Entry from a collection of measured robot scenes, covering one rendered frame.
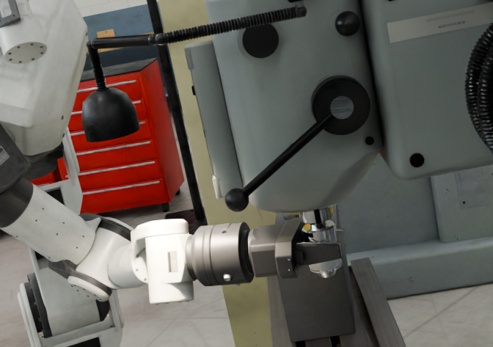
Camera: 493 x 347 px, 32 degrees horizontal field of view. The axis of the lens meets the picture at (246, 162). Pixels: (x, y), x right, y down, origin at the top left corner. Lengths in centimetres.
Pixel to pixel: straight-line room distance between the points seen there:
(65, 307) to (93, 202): 418
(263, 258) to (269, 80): 27
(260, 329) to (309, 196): 207
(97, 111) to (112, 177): 480
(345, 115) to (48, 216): 60
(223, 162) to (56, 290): 76
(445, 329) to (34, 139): 250
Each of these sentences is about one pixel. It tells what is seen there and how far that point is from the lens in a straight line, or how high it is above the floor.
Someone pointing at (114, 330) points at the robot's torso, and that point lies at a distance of 191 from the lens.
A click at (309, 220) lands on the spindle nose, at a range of 118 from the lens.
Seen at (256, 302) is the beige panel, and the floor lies 43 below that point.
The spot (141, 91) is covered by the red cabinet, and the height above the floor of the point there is 86.
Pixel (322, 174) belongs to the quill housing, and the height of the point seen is 137.
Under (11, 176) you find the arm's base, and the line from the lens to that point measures 139.
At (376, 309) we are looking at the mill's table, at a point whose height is 96.
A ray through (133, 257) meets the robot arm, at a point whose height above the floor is 124.
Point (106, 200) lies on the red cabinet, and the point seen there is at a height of 16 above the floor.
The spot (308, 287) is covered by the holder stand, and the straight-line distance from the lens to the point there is 154.
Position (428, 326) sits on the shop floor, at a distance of 370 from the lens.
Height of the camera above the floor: 167
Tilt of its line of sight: 14 degrees down
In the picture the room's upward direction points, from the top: 12 degrees counter-clockwise
